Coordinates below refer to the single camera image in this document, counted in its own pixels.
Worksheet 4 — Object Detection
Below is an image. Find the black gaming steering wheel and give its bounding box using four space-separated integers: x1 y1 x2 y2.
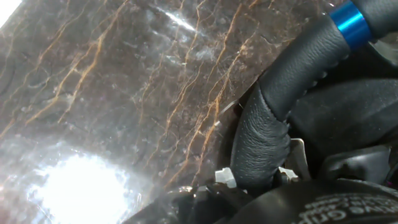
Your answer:
217 0 398 195

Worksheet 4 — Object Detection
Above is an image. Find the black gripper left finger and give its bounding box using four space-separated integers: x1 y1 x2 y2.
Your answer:
123 167 252 224

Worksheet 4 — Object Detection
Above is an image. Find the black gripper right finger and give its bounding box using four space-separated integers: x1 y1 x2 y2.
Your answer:
273 166 299 187

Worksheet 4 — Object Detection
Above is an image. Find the dark brown marble mat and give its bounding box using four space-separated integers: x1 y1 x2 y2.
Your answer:
0 0 343 224

